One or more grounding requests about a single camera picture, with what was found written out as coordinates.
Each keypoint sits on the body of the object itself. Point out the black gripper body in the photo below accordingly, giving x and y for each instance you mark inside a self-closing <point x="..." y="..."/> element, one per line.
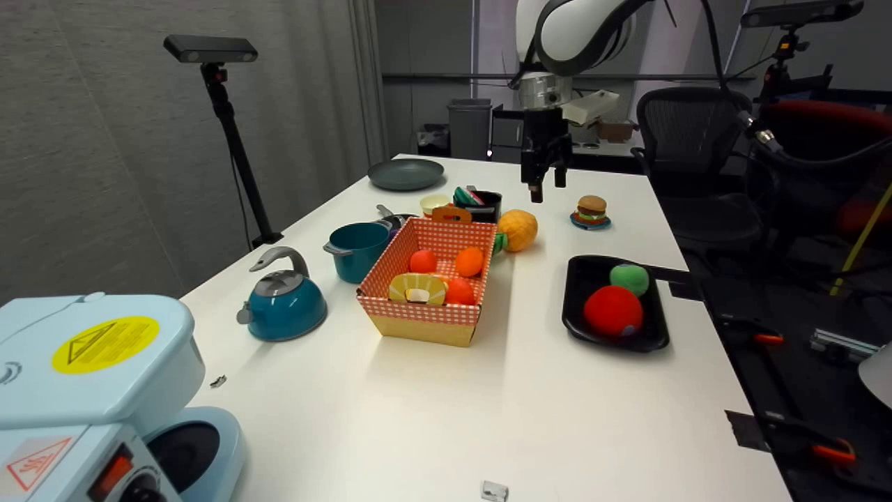
<point x="543" y="136"/>

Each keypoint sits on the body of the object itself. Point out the orange pineapple plush toy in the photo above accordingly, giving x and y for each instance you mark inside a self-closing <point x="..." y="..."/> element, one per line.
<point x="518" y="230"/>

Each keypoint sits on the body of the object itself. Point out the watermelon slice plush toy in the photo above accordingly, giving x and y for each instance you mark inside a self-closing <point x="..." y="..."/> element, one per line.
<point x="463" y="198"/>

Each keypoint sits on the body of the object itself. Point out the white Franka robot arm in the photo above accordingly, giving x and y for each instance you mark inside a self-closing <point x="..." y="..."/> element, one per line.
<point x="587" y="28"/>

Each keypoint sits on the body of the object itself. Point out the toy burger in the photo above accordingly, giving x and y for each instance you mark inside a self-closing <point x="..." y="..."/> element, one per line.
<point x="588" y="211"/>

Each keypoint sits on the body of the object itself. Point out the black cooking pot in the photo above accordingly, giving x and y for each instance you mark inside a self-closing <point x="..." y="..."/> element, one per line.
<point x="488" y="205"/>

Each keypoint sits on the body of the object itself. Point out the orange toy dish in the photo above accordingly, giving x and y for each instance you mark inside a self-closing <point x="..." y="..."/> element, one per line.
<point x="450" y="214"/>

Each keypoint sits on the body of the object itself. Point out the orange plush ball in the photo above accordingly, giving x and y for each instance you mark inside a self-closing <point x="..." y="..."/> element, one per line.
<point x="422" y="260"/>
<point x="470" y="262"/>
<point x="460" y="290"/>

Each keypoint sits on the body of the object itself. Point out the green plush pear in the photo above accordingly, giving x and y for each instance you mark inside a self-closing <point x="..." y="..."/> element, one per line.
<point x="631" y="279"/>

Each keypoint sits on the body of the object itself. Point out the red plush ball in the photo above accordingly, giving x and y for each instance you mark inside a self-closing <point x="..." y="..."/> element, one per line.
<point x="613" y="310"/>

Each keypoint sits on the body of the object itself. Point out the yellow lemon slice toy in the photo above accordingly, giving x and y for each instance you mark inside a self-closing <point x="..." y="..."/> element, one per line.
<point x="418" y="290"/>

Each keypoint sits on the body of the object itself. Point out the red checkered cardboard box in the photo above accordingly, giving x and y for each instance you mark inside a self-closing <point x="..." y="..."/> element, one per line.
<point x="422" y="321"/>

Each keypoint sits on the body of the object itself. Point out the teal toy pot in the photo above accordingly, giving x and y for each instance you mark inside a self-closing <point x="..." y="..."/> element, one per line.
<point x="358" y="253"/>

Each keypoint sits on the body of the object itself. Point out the teal toy kettle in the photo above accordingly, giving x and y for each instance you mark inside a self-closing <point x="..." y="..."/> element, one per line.
<point x="283" y="310"/>

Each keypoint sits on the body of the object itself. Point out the light blue toy oven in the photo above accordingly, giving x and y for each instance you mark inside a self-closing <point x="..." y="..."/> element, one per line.
<point x="92" y="400"/>

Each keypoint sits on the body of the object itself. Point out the pale yellow bowl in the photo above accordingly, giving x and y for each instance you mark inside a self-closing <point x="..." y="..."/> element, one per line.
<point x="433" y="202"/>

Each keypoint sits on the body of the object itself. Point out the black plastic tray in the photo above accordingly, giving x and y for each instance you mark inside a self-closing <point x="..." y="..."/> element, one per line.
<point x="581" y="296"/>

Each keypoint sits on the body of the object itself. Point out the dark grey plate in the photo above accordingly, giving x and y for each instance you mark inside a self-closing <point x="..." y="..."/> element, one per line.
<point x="404" y="175"/>

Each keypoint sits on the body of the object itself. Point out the black mesh office chair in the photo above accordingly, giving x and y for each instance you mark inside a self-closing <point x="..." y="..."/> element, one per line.
<point x="693" y="129"/>

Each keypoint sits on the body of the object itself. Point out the red black chair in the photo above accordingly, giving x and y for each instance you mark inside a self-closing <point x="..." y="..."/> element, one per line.
<point x="826" y="120"/>

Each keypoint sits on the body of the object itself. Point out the yellow rod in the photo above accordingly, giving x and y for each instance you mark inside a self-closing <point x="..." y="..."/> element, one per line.
<point x="860" y="240"/>

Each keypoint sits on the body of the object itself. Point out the black tape strip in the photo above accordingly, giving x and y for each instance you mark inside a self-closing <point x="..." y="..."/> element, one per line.
<point x="748" y="431"/>

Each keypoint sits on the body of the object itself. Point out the small metal part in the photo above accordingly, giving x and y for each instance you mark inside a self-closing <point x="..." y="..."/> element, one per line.
<point x="219" y="381"/>

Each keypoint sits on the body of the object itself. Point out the white round object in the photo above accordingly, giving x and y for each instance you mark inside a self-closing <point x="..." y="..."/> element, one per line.
<point x="879" y="373"/>

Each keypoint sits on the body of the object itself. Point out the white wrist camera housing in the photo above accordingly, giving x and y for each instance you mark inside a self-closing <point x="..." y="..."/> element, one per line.
<point x="591" y="105"/>

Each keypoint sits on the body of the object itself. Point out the black camera on tripod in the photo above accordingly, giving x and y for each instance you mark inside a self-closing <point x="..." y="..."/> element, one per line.
<point x="799" y="11"/>

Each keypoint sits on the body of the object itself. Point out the black camera stand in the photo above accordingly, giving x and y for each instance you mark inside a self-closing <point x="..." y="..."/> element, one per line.
<point x="238" y="155"/>

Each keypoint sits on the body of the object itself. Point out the black stereo camera bar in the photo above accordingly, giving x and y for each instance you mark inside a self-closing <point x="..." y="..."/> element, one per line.
<point x="209" y="48"/>

